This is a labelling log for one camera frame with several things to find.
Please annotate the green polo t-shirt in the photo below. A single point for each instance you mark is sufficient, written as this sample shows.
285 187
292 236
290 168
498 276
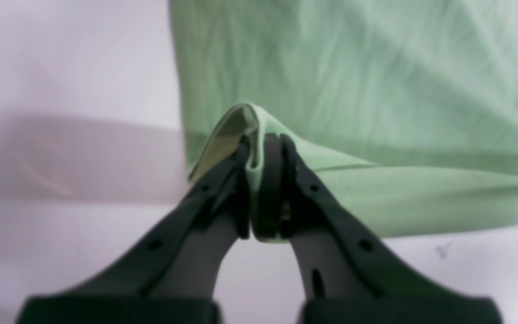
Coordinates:
407 110

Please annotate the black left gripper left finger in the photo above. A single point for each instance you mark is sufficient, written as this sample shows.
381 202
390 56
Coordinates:
167 277

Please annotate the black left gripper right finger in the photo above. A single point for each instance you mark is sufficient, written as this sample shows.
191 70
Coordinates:
349 275

